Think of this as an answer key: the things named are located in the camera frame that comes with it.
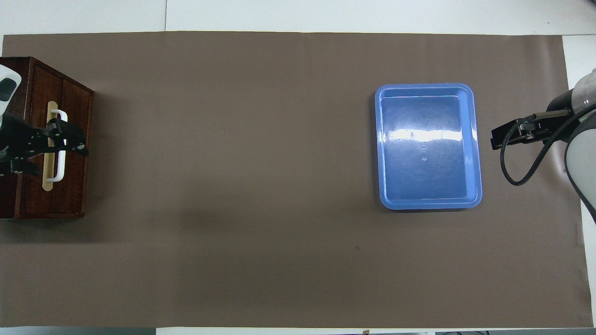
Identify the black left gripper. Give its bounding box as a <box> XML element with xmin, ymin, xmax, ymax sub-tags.
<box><xmin>0</xmin><ymin>112</ymin><xmax>89</xmax><ymax>176</ymax></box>

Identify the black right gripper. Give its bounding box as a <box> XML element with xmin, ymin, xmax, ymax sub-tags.
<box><xmin>490</xmin><ymin>116</ymin><xmax>576</xmax><ymax>151</ymax></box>

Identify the wooden drawer with white handle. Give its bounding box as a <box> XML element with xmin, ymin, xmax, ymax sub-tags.
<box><xmin>22</xmin><ymin>64</ymin><xmax>92</xmax><ymax>214</ymax></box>

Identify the dark wooden drawer cabinet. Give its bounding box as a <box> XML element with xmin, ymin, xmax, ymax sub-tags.
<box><xmin>0</xmin><ymin>57</ymin><xmax>95</xmax><ymax>220</ymax></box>

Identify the blue plastic tray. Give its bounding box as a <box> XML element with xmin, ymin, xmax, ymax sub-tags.
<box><xmin>374</xmin><ymin>83</ymin><xmax>483</xmax><ymax>210</ymax></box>

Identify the brown table mat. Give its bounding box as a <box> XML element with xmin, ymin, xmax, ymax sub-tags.
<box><xmin>0</xmin><ymin>31</ymin><xmax>594</xmax><ymax>328</ymax></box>

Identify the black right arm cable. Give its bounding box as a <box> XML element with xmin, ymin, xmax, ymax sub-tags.
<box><xmin>500</xmin><ymin>107</ymin><xmax>596</xmax><ymax>187</ymax></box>

